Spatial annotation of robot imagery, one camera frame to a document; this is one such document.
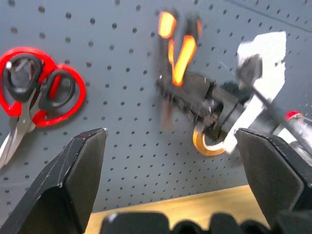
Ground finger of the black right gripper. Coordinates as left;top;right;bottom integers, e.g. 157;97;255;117
156;78;213;122
181;72;215;96

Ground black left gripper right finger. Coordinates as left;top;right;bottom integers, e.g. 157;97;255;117
234;127;312;230

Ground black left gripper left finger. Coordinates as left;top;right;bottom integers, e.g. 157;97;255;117
0;127;109;234

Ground orange and black pliers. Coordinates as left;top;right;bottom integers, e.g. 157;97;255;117
155;8;203;131

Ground grey perforated pegboard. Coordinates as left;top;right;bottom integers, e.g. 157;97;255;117
0;0;312;221

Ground red and black scissors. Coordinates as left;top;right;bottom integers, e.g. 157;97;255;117
0;47;87;169

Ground orange-brown tape ring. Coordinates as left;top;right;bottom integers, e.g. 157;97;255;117
193;126;228;157

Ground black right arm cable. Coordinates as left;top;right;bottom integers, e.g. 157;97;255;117
237;69;294;124

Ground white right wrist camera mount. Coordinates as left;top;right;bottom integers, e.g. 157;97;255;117
223;31;288;155

